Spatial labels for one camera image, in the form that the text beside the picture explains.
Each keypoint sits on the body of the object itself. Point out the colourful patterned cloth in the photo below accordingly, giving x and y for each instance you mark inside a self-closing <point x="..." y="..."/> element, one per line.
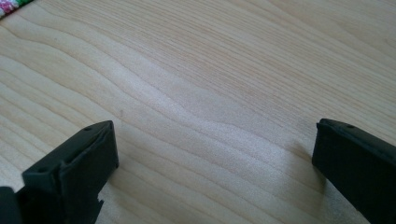
<point x="12" y="6"/>

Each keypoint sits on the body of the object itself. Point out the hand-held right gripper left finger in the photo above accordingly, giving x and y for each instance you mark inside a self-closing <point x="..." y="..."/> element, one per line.
<point x="77" y="168"/>

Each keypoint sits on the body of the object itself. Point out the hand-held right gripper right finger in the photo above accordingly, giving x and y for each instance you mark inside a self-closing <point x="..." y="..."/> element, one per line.
<point x="358" y="165"/>

